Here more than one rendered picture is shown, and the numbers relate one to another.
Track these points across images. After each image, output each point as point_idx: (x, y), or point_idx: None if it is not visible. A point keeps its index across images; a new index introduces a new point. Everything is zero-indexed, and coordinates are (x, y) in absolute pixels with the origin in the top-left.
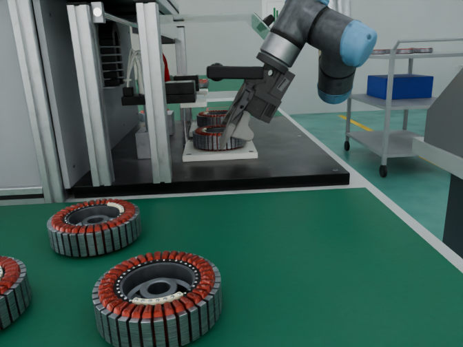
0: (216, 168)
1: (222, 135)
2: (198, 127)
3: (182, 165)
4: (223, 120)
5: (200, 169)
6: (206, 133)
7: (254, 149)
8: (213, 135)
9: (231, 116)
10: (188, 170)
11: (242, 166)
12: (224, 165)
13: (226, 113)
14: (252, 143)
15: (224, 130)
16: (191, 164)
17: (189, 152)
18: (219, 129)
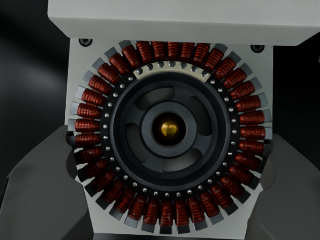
0: (0, 112)
1: (50, 135)
2: (218, 50)
3: (45, 32)
4: (267, 158)
5: (5, 73)
6: (91, 77)
7: (100, 228)
8: (80, 103)
9: (20, 200)
10: (0, 47)
11: (3, 173)
12: (19, 133)
13: (317, 183)
14: (174, 233)
15: (35, 147)
16: (51, 54)
17: (106, 41)
18: (225, 134)
